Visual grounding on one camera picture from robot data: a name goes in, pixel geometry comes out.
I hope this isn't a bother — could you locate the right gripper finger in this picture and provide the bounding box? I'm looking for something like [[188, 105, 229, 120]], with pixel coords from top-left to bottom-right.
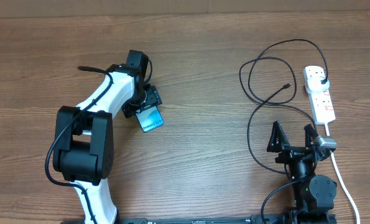
[[267, 121, 290, 152], [304, 124, 318, 149]]

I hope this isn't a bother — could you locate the blue-screen Samsung smartphone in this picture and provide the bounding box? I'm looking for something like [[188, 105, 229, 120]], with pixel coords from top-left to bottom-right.
[[136, 106, 164, 133]]

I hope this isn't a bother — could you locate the black USB-C charging cable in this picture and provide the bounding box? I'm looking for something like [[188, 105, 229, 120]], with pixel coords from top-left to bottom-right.
[[239, 39, 330, 175]]

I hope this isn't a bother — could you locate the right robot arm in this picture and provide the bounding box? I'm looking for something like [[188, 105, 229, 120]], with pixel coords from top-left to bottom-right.
[[261, 121, 337, 223]]

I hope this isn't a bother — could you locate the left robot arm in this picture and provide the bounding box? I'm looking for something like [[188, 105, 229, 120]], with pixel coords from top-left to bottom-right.
[[45, 50, 164, 223]]

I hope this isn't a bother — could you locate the white charger plug adapter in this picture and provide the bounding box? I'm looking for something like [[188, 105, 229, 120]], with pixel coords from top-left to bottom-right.
[[305, 77, 330, 94]]

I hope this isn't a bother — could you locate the white power strip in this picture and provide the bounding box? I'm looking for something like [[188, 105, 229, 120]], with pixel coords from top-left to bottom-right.
[[303, 65, 336, 125]]

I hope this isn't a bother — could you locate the white power strip cord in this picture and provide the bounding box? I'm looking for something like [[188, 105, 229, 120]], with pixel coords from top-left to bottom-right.
[[323, 123, 361, 224]]

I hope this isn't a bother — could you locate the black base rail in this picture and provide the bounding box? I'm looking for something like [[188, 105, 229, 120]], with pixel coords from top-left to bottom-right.
[[60, 213, 338, 224]]

